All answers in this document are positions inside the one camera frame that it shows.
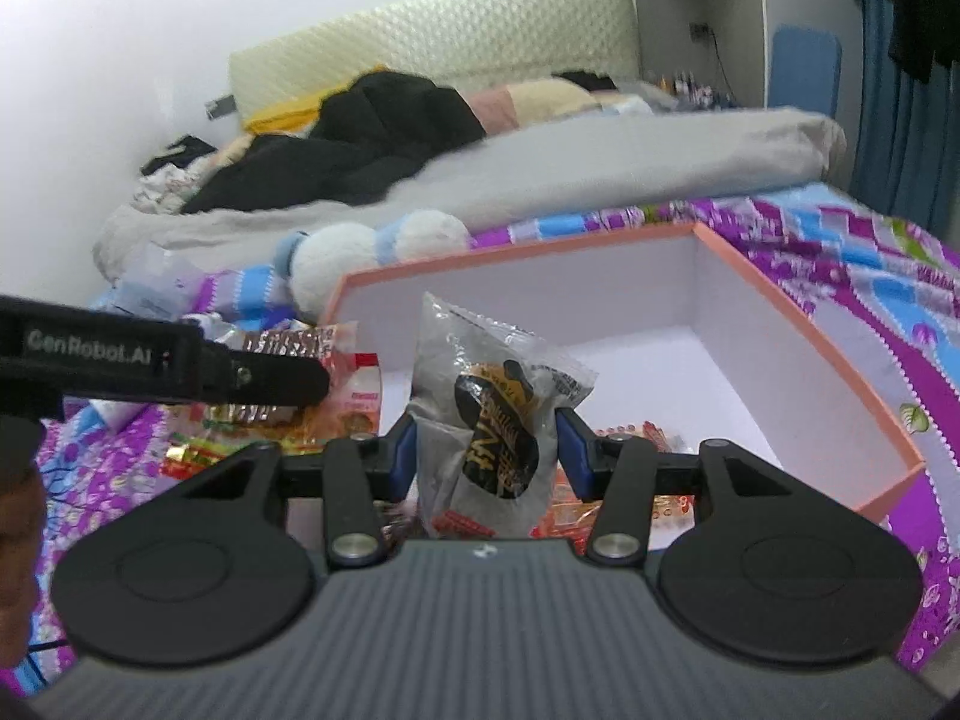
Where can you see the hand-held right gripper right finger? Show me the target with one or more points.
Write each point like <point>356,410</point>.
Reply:
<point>574,454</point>

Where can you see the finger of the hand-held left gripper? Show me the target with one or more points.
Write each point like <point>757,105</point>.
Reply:
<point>270,379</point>

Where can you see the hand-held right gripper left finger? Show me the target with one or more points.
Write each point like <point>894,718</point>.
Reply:
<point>403,457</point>

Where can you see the large red clear snack packet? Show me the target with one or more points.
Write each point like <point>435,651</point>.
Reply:
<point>285,345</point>

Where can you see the clear packet with black snack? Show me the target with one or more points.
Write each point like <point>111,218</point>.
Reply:
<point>495,420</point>

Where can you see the pink cardboard box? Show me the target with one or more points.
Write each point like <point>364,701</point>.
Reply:
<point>787,360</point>

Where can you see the person's left hand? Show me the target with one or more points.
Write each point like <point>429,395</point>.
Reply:
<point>19,562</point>

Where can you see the white and red snack packet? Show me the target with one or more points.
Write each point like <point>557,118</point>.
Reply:
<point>360,394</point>

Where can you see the yellow and red snack packet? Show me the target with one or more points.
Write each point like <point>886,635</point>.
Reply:
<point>202,457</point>

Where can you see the white and blue plush toy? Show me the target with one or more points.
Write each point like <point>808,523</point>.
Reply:
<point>337,255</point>

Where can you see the pile of mixed clothes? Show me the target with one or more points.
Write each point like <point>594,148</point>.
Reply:
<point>169,180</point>

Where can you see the yellow cloth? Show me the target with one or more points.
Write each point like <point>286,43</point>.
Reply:
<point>281,116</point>

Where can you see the black jacket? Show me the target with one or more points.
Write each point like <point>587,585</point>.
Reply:
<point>375,135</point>

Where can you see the grey blanket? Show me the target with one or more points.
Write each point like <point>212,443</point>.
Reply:
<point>600,165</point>

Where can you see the pink pillow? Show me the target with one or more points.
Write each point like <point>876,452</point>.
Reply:
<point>491,109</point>

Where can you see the cream pillow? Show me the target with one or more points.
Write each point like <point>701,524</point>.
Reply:
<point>551,99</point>

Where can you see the group of small bottles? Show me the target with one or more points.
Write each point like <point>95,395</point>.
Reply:
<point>686,88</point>

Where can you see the cream quilted headboard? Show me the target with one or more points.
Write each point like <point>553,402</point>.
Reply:
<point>450,30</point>

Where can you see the black power socket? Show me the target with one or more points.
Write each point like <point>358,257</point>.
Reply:
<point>701,30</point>

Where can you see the blue chair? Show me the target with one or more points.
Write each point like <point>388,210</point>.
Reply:
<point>804,67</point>

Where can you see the blue curtain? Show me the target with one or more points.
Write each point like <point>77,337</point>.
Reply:
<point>907,135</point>

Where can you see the dark hanging clothes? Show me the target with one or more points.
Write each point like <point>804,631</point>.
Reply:
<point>915,7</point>

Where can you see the grey wall socket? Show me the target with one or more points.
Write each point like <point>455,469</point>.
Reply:
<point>220,107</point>

